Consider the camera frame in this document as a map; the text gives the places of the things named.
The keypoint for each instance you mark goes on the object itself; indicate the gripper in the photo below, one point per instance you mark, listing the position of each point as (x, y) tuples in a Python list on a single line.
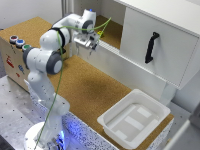
[(85, 40)]

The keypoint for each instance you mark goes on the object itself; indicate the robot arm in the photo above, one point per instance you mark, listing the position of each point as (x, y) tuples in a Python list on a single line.
[(41, 60)]

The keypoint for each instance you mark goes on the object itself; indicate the white cabinet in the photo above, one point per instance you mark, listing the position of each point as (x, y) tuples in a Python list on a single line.
[(133, 71)]

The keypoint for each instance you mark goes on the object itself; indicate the yellow block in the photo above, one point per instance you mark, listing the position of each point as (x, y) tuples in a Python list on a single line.
[(100, 33)]

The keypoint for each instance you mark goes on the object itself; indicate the wooden drawer box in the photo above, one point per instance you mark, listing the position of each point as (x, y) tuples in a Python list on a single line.
[(30, 28)]

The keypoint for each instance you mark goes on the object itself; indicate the green button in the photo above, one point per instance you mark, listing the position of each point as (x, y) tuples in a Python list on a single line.
[(26, 47)]

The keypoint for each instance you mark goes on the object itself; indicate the blue button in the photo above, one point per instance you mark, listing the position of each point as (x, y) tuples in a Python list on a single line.
[(20, 42)]

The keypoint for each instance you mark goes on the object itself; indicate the red button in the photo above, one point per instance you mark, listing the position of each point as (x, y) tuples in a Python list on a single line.
[(13, 39)]

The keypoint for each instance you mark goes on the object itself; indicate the white sliding door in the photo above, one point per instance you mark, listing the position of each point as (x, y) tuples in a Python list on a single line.
[(173, 60)]

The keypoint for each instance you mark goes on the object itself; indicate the white plastic box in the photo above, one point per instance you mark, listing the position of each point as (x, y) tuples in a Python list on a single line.
[(133, 121)]

